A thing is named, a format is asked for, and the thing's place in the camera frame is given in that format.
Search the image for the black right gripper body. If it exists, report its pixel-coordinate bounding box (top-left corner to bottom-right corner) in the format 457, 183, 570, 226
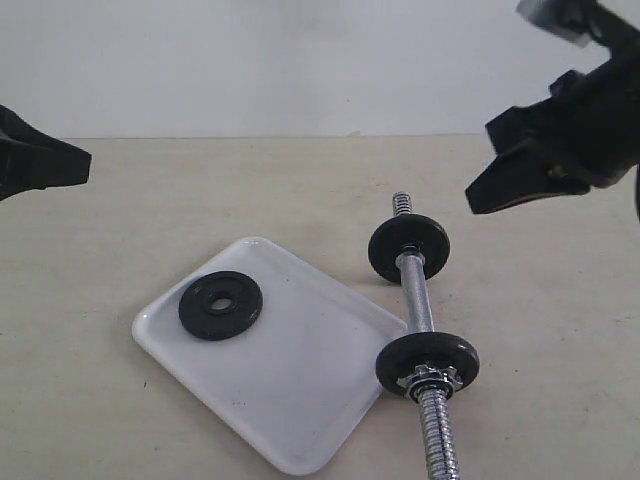
486, 1, 639, 189

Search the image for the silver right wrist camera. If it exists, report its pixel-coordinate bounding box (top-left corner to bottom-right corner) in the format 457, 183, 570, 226
516, 0, 591, 48

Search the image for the chrome star collar nut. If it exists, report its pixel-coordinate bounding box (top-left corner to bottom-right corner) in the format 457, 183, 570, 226
397, 364, 455, 402

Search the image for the white plastic tray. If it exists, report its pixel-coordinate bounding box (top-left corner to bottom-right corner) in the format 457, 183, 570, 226
132, 236, 406, 476

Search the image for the black weight plate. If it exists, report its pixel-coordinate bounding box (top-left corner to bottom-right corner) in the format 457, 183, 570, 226
375, 332, 480, 397
178, 270, 263, 341
368, 214, 451, 284

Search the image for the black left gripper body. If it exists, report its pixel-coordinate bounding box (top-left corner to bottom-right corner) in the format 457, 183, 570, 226
1, 105, 92, 200

